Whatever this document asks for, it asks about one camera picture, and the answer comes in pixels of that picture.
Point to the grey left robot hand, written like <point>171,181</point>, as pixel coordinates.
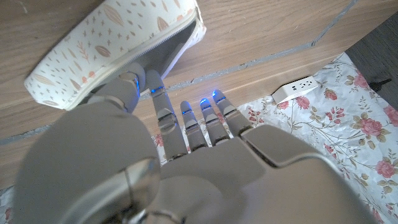
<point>217,180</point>

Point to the cream patterned pen bag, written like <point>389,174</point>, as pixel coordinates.
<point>93,46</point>

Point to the white power strip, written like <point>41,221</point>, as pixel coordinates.
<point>295,90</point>

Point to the floral backdrop cloth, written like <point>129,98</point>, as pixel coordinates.
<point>342,124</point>

